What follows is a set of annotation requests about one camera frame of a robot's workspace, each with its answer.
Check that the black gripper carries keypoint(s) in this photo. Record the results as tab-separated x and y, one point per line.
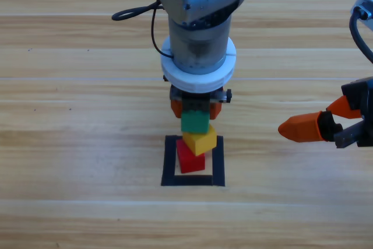
365	106
195	104

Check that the green wooden cube block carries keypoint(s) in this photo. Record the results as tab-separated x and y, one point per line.
194	122

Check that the yellow wooden cube block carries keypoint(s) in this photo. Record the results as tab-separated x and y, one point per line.
204	144

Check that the red wooden cube block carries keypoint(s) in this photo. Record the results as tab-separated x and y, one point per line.
189	163

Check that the black tape rectangle outline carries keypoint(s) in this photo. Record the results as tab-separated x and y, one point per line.
169	161

